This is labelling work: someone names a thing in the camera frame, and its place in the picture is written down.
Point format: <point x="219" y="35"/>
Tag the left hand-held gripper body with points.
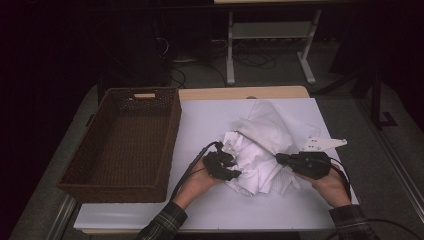
<point x="215" y="163"/>

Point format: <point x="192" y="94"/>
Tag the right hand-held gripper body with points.
<point x="311" y="165"/>

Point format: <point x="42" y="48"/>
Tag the white garment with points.
<point x="256" y="166"/>

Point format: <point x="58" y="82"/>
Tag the white mesh laundry bag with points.
<point x="270" y="126"/>

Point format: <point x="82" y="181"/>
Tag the brown wicker basket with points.
<point x="130" y="143"/>

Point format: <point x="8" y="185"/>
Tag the person's left hand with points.
<point x="195" y="186"/>

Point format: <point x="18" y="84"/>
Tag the person's right hand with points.
<point x="333" y="190"/>

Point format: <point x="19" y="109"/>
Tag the white board mat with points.
<point x="200" y="126"/>

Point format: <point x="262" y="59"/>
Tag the black floor stand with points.
<point x="376" y="100"/>

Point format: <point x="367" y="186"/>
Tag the metal floor rail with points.
<point x="396" y="163"/>
<point x="61" y="218"/>

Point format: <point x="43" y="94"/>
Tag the white metal desk frame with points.
<point x="270" y="30"/>

